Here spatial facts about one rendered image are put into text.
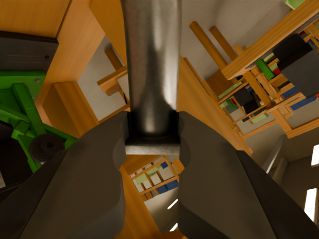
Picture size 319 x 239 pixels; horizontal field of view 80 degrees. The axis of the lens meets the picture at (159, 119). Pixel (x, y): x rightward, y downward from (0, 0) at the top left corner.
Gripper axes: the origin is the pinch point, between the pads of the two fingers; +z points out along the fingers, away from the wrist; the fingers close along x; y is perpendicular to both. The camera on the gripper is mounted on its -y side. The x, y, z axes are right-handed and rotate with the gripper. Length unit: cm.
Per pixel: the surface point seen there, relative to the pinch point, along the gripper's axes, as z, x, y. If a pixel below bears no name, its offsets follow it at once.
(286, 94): 519, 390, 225
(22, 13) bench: 35.0, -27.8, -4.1
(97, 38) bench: 51, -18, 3
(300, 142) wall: 657, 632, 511
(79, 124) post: 43, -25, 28
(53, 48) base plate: 41.4, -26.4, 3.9
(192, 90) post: 25.2, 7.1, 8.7
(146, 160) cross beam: 33.0, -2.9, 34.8
